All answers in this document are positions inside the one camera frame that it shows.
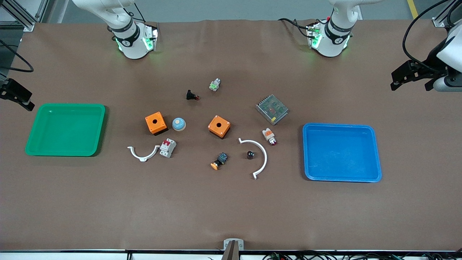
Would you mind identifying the aluminium frame profile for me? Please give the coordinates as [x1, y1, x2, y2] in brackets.
[0, 0, 49, 32]
[432, 0, 462, 28]

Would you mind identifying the brown table mat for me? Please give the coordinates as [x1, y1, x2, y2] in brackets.
[0, 19, 462, 252]

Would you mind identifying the large white curved bracket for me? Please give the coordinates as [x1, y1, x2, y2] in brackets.
[238, 138, 268, 180]

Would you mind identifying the blue plastic tray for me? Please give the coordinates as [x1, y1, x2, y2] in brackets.
[302, 123, 383, 183]

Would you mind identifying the grey metal edge bracket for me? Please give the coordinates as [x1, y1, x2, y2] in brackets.
[223, 239, 244, 251]

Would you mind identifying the orange button box black base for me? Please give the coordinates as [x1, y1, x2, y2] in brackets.
[145, 112, 169, 136]

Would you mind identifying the black base cable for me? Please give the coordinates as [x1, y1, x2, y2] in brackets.
[133, 2, 147, 23]
[278, 17, 313, 38]

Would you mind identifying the brown camera post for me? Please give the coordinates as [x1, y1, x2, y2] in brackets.
[221, 241, 240, 260]

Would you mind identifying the green plastic tray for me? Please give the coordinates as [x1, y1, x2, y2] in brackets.
[25, 103, 106, 157]

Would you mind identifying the white red circuit breaker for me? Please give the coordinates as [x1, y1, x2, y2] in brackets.
[160, 138, 177, 159]

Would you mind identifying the orange mushroom button blue block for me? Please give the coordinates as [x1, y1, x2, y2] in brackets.
[210, 152, 228, 170]

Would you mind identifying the orange white red indicator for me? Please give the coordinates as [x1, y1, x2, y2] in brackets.
[262, 127, 278, 146]

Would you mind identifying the small white curved bracket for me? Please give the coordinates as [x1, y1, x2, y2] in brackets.
[127, 145, 161, 163]

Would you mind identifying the metal mesh power supply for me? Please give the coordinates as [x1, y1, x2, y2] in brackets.
[256, 94, 289, 126]

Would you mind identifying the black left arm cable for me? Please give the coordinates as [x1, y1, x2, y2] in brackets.
[402, 0, 452, 69]

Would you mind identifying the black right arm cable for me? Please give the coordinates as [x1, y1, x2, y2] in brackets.
[0, 39, 35, 73]

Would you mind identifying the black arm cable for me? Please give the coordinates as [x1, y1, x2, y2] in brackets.
[0, 39, 35, 73]
[402, 0, 452, 69]

